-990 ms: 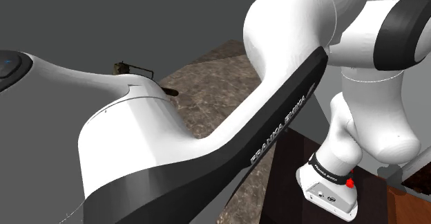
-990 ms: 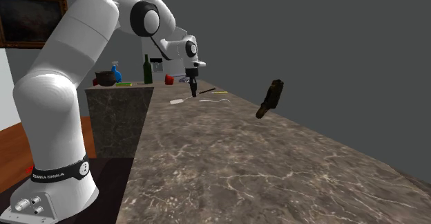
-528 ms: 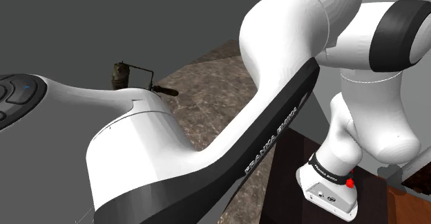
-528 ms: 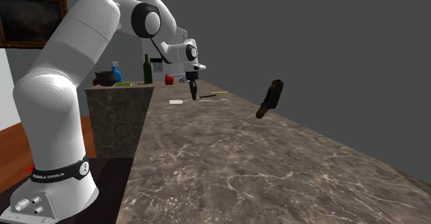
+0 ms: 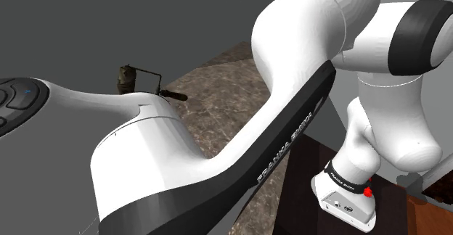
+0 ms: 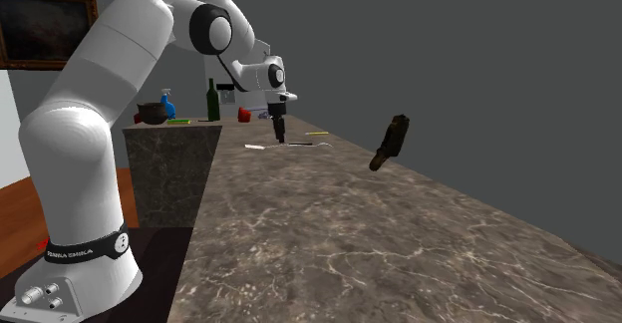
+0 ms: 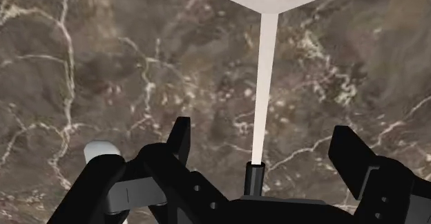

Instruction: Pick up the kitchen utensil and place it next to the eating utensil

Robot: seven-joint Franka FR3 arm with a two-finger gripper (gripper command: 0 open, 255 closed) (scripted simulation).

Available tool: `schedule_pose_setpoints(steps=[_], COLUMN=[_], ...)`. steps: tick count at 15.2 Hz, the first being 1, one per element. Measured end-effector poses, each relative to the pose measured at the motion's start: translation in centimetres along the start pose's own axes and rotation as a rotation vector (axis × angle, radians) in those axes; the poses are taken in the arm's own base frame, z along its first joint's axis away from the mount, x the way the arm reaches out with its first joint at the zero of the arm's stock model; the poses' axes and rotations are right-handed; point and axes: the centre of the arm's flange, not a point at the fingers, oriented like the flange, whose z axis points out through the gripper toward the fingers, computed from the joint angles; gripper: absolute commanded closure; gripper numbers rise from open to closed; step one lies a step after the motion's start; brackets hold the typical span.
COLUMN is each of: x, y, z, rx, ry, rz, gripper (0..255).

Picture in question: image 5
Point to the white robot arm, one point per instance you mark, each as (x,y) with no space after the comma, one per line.
(293,39)

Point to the dark robot stand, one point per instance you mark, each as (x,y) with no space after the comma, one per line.
(302,195)

